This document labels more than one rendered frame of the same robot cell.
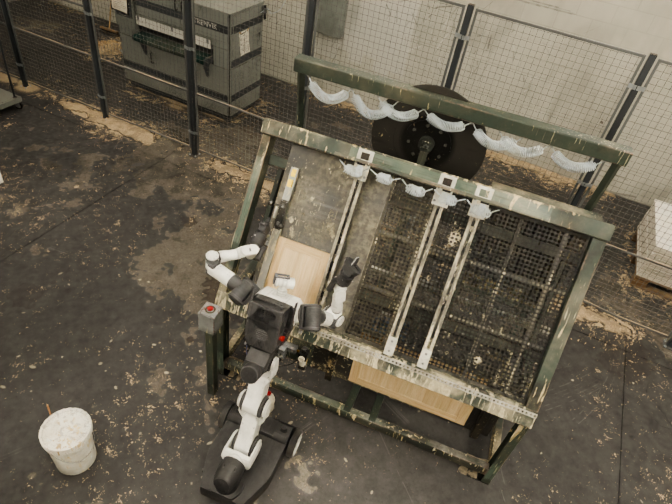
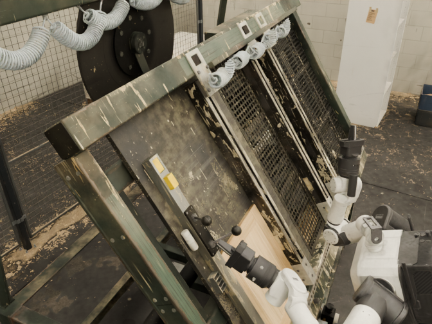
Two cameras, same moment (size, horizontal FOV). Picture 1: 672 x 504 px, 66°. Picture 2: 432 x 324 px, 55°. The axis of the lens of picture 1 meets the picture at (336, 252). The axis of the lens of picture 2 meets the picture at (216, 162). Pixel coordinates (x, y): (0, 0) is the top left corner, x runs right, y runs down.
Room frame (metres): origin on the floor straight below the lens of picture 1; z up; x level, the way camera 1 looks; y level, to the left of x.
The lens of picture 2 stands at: (2.42, 1.49, 2.41)
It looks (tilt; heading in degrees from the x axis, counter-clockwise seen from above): 31 degrees down; 282
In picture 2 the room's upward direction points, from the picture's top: 1 degrees counter-clockwise
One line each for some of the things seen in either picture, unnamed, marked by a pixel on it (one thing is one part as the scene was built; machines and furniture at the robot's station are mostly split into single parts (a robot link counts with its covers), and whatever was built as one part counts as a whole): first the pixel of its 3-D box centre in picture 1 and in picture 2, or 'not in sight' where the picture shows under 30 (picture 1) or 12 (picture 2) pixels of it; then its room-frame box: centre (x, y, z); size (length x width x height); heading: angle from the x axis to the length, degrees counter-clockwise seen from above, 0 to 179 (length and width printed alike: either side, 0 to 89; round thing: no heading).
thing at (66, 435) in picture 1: (68, 438); not in sight; (1.57, 1.47, 0.24); 0.32 x 0.30 x 0.47; 71
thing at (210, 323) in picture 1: (210, 318); not in sight; (2.24, 0.74, 0.84); 0.12 x 0.12 x 0.18; 76
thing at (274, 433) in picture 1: (244, 451); not in sight; (1.72, 0.36, 0.19); 0.64 x 0.52 x 0.33; 166
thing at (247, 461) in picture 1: (242, 448); not in sight; (1.69, 0.37, 0.28); 0.21 x 0.20 x 0.13; 166
